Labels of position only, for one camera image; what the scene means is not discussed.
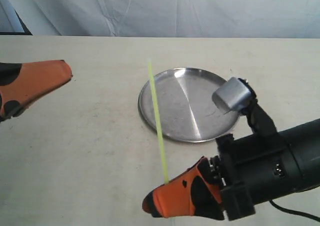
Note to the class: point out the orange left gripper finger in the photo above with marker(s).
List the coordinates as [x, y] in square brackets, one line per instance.
[21, 84]

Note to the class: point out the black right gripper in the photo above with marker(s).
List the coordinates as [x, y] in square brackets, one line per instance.
[253, 172]

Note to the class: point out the thin green plastic stick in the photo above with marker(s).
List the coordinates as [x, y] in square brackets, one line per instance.
[158, 123]

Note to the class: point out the round steel plate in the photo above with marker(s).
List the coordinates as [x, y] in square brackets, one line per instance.
[186, 110]

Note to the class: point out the white backdrop cloth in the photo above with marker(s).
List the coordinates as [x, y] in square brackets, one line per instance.
[172, 18]

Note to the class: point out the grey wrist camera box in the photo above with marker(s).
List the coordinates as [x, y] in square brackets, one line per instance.
[233, 96]

